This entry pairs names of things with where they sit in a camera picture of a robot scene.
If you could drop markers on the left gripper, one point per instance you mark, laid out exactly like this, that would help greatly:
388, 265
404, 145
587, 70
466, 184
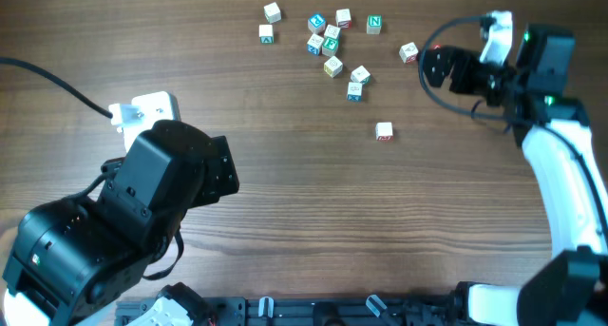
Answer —
213, 187

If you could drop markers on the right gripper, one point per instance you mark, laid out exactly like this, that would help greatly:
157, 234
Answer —
461, 62

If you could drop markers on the white block red picture side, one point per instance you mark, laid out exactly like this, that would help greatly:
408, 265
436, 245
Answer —
408, 53

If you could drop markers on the block with red M side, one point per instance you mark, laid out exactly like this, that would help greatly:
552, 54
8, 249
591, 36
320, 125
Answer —
384, 131

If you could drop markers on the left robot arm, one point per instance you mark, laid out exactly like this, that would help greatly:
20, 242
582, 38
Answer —
74, 256

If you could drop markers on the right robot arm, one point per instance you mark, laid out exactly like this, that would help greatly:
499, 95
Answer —
553, 132

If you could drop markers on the white block green N side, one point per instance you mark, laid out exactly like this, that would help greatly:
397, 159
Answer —
360, 75

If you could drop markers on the green letter N block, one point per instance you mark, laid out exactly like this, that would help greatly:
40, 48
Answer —
374, 24

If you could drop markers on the block with blue X side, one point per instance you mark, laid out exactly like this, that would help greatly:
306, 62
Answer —
354, 92

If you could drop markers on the yellow bordered block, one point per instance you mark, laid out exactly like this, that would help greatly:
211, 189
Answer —
333, 66

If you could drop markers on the green letter F block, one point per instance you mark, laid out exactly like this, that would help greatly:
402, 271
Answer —
330, 46

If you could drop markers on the block with green letter side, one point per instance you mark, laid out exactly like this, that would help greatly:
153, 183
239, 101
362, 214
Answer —
266, 34

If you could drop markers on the blue letter P block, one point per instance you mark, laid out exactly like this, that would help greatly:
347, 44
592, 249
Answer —
317, 23

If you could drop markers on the plain white wooden block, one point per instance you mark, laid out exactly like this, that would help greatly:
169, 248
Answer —
272, 13

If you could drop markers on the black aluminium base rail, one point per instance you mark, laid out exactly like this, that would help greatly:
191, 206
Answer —
339, 311

